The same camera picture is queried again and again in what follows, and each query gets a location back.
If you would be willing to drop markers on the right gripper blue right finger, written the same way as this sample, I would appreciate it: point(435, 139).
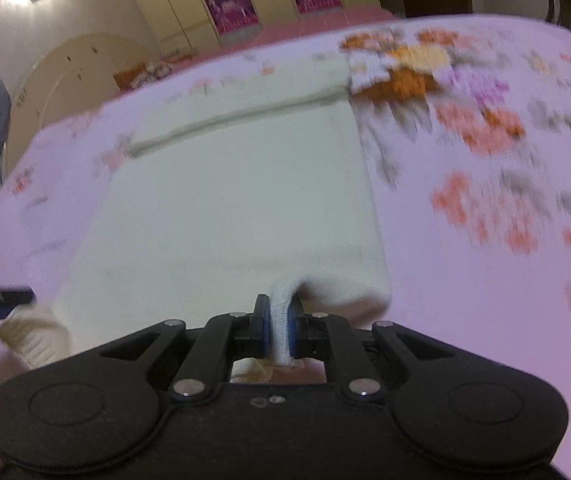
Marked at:
point(306, 336)

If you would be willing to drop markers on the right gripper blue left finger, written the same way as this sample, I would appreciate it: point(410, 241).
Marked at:
point(251, 334)

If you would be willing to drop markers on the pale green cloth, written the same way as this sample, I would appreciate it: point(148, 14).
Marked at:
point(256, 187)

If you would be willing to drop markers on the cream curved headboard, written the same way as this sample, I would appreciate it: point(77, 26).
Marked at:
point(73, 78)

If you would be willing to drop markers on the pink floral bedsheet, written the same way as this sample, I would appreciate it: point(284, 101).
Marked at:
point(465, 128)

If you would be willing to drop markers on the pink checked bedspread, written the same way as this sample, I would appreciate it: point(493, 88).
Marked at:
point(308, 25)

